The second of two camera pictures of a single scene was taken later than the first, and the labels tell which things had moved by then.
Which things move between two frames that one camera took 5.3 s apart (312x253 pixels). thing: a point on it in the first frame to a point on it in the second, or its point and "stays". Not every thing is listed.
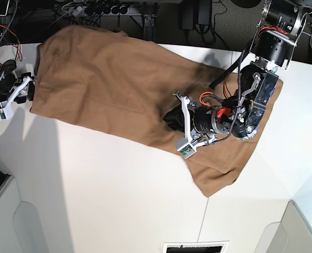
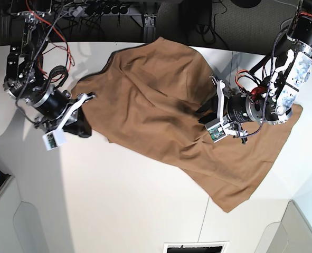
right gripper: x=211 y=119 to x=235 y=110
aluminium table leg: x=149 y=27 stays
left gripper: x=21 y=89 to x=58 y=112
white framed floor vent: x=203 y=246 stays
